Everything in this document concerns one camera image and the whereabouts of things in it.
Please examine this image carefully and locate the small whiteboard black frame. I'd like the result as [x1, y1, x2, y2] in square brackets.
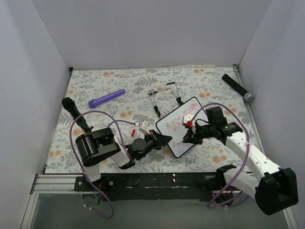
[155, 97, 202, 158]

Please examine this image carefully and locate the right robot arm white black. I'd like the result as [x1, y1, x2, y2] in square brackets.
[183, 105, 299, 215]

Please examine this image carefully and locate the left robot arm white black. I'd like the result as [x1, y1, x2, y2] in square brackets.
[75, 128, 172, 191]

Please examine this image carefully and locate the black microphone silver head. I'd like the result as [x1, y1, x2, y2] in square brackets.
[222, 74, 254, 102]

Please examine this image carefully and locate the purple flashlight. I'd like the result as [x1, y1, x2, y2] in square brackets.
[88, 89, 125, 108]

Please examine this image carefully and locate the black microphone on stand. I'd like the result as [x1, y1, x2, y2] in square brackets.
[61, 97, 93, 133]

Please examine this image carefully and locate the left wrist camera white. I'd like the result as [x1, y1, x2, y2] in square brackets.
[134, 120, 150, 135]

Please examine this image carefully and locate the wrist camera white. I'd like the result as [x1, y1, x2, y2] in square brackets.
[134, 120, 150, 135]
[183, 114, 195, 128]

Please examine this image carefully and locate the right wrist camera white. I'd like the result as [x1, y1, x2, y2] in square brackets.
[183, 114, 195, 128]

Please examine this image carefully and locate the wire whiteboard stand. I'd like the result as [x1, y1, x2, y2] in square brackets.
[148, 82, 184, 118]

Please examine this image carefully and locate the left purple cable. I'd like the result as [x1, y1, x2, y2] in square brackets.
[69, 111, 141, 219]

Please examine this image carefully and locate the purple cable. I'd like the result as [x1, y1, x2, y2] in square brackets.
[192, 102, 250, 208]
[69, 111, 141, 219]

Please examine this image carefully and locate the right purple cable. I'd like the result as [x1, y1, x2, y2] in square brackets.
[192, 102, 250, 208]

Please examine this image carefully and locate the black base frame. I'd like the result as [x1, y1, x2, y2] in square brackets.
[73, 172, 217, 202]

